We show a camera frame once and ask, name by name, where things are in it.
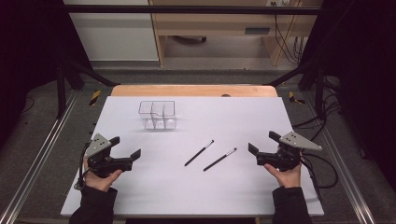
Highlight person's right hand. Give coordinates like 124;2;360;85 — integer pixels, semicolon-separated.
263;163;303;189

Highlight black horizontal frame bar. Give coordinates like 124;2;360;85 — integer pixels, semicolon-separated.
64;4;324;16

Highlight wooden table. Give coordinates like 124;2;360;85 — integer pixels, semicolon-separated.
110;84;278;98

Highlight hanging black cables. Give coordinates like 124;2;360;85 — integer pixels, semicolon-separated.
273;13;305;65

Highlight white table cover board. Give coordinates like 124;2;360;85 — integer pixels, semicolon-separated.
60;95;325;217

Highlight black floor cables bundle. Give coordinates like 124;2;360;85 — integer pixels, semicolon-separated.
291;77;343;151

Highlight clear plastic divided organizer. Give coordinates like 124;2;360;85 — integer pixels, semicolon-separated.
138;100;177;131

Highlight left hand-held gripper black cable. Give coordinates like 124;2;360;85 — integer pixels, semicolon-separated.
75;142;92;190

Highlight black floor cable loop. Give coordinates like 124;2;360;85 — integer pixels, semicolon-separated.
302;152;339;189

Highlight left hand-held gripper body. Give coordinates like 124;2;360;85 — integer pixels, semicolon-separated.
85;133;134;178

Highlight white cabinet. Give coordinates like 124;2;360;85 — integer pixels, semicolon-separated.
63;0;160;62

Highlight aluminium floor rail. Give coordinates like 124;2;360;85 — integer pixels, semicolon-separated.
0;90;79;224
302;91;376;224

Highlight light wooden desk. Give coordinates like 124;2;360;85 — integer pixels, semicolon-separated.
148;0;324;67

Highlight black metal stand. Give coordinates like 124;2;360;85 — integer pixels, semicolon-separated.
55;57;121;119
262;57;329;121

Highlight black curved object under desk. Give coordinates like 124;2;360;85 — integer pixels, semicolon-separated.
172;35;208;45

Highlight white power strip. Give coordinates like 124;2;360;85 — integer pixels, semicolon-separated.
265;0;292;7

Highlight right hand-held gripper black cable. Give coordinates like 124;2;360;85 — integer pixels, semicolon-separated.
298;152;323;202

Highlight yellow black tape strip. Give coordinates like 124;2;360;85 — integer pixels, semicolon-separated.
88;89;103;107
288;91;306;105

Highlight black curtain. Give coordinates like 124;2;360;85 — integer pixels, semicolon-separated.
0;0;92;150
298;0;396;191

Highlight black pen with silver tip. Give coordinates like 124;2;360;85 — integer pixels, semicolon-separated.
184;139;215;167
203;147;238;173

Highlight hand-held gripper black cable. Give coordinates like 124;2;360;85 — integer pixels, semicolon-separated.
75;142;92;190
298;152;323;202

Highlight person's left hand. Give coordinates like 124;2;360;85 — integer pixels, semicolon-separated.
83;158;123;192

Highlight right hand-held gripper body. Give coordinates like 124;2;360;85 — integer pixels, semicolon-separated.
256;131;322;172

